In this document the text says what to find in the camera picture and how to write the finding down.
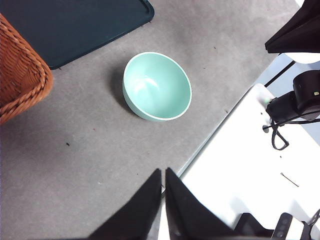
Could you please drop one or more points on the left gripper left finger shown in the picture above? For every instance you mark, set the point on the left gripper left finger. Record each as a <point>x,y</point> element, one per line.
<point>140,215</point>

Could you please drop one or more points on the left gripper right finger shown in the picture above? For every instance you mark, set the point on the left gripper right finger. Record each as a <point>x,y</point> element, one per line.
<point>185,215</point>

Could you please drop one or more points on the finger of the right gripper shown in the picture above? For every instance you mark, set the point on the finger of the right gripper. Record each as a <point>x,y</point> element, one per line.
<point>300,32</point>

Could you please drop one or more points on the teal bowl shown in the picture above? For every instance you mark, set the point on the teal bowl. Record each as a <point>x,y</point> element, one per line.
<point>157,87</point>

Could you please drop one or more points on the thin black pin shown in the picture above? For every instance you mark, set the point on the thin black pin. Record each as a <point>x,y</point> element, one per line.
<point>290,180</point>

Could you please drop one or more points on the brown wicker basket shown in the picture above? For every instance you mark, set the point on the brown wicker basket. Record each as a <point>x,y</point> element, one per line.
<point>20,75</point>

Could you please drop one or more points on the black rectangular tray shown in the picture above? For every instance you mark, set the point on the black rectangular tray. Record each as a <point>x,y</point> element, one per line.
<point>75,27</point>

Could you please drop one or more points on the black camera on mount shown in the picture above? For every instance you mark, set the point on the black camera on mount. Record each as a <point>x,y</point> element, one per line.
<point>305,87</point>

